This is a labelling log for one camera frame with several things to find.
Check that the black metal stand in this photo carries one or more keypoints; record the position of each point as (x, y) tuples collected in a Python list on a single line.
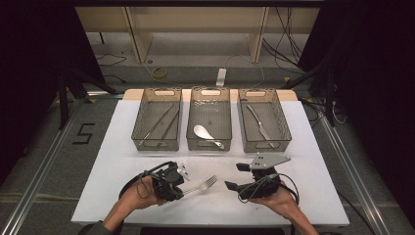
[(330, 98), (63, 98)]

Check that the smoky clear plastic bin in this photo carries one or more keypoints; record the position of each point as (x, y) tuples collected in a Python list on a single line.
[(274, 122), (156, 124), (210, 114)]

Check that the light wooden shelf unit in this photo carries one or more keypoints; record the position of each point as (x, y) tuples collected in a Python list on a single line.
[(195, 19)]

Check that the black curtain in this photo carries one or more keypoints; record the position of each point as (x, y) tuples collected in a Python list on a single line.
[(375, 65), (26, 65)]

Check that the white plastic spoon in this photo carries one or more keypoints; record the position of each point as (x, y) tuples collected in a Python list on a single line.
[(200, 131)]

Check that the white power strip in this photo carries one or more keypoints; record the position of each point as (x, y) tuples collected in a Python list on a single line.
[(221, 77)]

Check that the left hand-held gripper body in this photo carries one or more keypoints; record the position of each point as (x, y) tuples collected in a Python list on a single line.
[(167, 181)]

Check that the white table cover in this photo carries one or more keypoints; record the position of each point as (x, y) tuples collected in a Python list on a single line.
[(208, 209)]

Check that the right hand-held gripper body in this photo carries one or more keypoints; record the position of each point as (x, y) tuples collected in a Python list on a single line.
[(264, 187)]

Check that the person's right hand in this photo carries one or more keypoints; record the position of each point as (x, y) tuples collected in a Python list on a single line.
[(280, 202)]

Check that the person's left hand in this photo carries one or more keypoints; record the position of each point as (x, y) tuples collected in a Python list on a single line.
[(140, 196)]

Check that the metal table knife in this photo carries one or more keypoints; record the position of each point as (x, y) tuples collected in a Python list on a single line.
[(261, 125)]

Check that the yellow tape roll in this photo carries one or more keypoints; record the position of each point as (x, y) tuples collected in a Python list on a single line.
[(160, 72)]

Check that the metal chopstick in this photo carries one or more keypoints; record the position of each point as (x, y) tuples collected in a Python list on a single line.
[(158, 123), (168, 129)]

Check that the metal fork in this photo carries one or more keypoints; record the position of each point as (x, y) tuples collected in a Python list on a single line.
[(204, 186)]

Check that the aluminium floor rail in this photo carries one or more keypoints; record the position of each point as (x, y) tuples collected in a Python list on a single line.
[(355, 176), (39, 169)]

